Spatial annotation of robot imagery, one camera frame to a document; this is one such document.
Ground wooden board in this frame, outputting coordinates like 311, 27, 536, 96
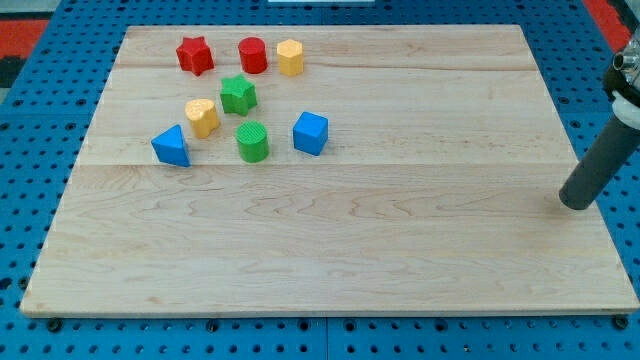
20, 25, 639, 318

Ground blue cube block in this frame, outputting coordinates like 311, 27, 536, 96
292, 112, 329, 156

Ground green cylinder block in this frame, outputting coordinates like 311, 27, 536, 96
236, 121, 269, 163

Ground green star block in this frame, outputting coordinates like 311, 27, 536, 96
220, 74, 257, 116

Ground yellow hexagon block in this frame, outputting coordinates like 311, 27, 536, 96
276, 39, 304, 76

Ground yellow heart block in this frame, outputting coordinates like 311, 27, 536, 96
185, 99, 220, 139

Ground red cylinder block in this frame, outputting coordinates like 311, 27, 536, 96
238, 37, 268, 74

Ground blue triangle block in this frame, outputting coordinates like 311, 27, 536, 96
151, 125, 191, 167

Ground red star block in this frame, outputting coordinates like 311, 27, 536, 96
176, 36, 215, 76

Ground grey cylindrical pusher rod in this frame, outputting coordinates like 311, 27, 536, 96
559, 115, 639, 210

